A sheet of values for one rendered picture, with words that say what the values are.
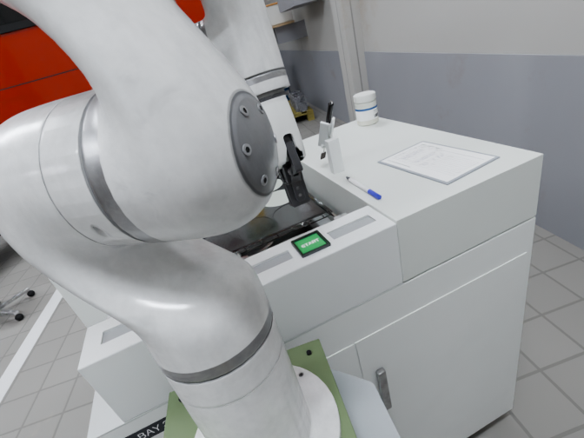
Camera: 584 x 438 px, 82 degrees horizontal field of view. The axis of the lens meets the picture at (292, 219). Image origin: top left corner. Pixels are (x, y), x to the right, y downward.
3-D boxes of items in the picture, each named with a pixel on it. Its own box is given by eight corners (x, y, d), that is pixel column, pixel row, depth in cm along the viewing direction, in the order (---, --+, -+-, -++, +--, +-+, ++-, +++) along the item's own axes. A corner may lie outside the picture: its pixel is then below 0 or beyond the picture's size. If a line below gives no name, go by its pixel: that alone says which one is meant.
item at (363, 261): (126, 379, 63) (85, 328, 57) (376, 259, 75) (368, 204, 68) (122, 424, 55) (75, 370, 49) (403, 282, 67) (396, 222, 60)
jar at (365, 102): (353, 124, 115) (348, 96, 111) (371, 117, 117) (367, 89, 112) (364, 128, 109) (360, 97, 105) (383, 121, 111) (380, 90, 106)
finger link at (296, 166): (273, 121, 50) (274, 145, 55) (296, 159, 47) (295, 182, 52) (280, 118, 51) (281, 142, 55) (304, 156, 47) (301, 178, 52)
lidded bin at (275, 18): (294, 19, 488) (289, -2, 475) (268, 27, 485) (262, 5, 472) (288, 22, 530) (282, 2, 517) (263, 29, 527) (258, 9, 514)
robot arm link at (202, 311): (248, 388, 28) (102, 82, 17) (80, 376, 33) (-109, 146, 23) (285, 288, 38) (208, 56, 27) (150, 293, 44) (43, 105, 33)
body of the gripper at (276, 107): (235, 104, 55) (258, 169, 59) (246, 95, 46) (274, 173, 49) (276, 90, 57) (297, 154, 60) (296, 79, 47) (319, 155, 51)
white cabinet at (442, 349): (209, 405, 147) (116, 257, 108) (395, 308, 167) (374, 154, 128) (246, 606, 92) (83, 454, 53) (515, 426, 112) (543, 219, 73)
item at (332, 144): (322, 169, 88) (311, 119, 82) (335, 163, 89) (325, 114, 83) (333, 175, 83) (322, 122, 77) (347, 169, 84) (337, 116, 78)
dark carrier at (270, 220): (178, 214, 105) (177, 212, 105) (279, 175, 112) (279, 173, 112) (189, 271, 76) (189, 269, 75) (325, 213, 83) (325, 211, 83)
